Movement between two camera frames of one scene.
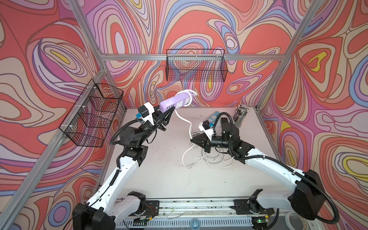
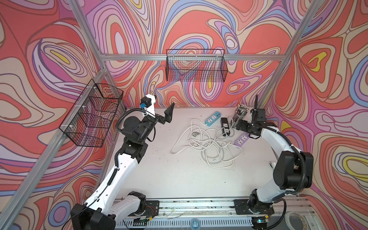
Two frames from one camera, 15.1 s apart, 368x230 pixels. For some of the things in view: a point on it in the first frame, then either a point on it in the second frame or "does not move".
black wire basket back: x=196 y=65 does not move
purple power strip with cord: x=181 y=99 -> x=242 y=140
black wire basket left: x=88 y=122 does not move
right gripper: x=203 y=139 -> x=243 y=126
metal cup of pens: x=240 y=111 does not move
